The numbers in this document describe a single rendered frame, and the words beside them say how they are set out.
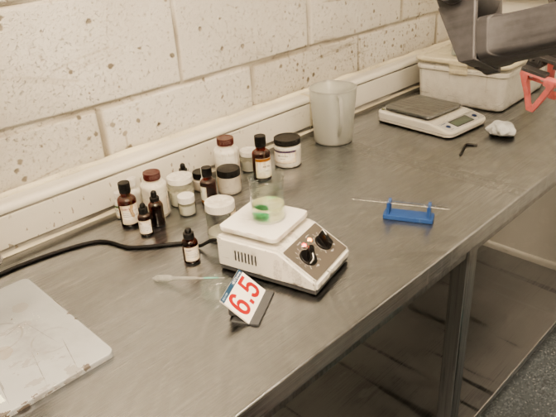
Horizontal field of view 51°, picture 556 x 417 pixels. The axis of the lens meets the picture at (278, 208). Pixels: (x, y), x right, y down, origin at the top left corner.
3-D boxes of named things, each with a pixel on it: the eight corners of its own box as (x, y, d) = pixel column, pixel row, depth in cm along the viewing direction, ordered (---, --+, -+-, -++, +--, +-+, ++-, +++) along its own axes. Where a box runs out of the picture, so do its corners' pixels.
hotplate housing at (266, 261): (350, 260, 106) (350, 221, 102) (316, 298, 96) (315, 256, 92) (247, 234, 116) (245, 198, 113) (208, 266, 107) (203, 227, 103)
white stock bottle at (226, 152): (242, 184, 138) (237, 141, 133) (216, 185, 138) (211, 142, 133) (241, 174, 144) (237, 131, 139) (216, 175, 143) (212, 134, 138)
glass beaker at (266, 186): (271, 231, 100) (268, 186, 96) (243, 222, 103) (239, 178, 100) (295, 215, 105) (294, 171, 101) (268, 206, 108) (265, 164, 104)
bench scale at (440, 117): (449, 141, 156) (451, 124, 154) (375, 122, 174) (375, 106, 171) (488, 124, 167) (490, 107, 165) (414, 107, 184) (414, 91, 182)
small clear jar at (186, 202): (200, 211, 127) (198, 193, 125) (189, 218, 124) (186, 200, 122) (187, 208, 128) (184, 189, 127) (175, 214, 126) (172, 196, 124)
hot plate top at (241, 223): (309, 214, 106) (309, 210, 105) (275, 245, 97) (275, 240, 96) (254, 202, 111) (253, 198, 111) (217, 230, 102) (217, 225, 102)
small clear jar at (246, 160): (259, 165, 148) (257, 146, 146) (259, 172, 144) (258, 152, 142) (241, 166, 148) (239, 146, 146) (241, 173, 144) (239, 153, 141)
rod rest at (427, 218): (434, 217, 119) (435, 201, 117) (432, 224, 116) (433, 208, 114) (385, 211, 122) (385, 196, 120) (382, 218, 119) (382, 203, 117)
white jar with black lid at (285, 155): (280, 157, 152) (279, 131, 149) (305, 160, 149) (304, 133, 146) (270, 167, 146) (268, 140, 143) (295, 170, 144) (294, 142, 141)
